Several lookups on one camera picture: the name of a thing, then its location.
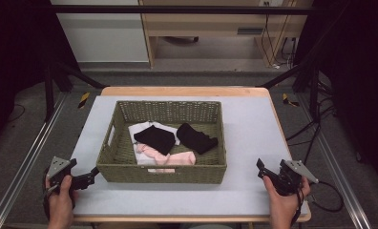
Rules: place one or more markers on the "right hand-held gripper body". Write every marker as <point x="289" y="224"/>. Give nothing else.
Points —
<point x="291" y="178"/>

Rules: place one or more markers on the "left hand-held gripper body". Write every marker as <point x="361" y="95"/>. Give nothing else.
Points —
<point x="58" y="166"/>

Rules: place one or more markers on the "person's right hand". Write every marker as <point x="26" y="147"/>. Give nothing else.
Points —
<point x="283" y="203"/>

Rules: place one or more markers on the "person's left hand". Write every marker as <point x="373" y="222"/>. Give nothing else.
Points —
<point x="61" y="203"/>

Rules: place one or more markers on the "light grey table mat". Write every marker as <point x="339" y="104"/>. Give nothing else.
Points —
<point x="250" y="133"/>

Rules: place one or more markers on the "green woven basket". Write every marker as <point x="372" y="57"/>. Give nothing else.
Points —
<point x="120" y="152"/>

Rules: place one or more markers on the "white sock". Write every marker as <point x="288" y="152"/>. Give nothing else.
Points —
<point x="138" y="129"/>

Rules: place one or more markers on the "black sock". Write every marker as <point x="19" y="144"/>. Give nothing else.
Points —
<point x="155" y="139"/>
<point x="196" y="139"/>

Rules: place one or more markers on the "yellow black tape marker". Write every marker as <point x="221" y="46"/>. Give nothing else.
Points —
<point x="83" y="99"/>
<point x="289" y="100"/>

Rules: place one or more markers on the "black metal stand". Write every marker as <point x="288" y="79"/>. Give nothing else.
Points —
<point x="50" y="92"/>
<point x="313" y="92"/>

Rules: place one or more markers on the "pink sock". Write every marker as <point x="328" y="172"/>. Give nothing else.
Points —
<point x="177" y="158"/>

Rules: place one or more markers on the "black curtain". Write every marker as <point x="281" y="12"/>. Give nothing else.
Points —
<point x="15" y="47"/>
<point x="359" y="79"/>

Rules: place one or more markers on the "white cabinet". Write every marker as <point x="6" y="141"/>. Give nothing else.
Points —
<point x="104" y="38"/>

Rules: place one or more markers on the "wooden desk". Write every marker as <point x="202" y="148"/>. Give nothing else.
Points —
<point x="209" y="24"/>

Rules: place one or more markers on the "aluminium rail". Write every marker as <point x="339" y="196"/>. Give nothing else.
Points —
<point x="336" y="171"/>
<point x="25" y="162"/>

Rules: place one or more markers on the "black horizontal frame bar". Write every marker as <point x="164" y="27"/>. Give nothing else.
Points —
<point x="177" y="9"/>

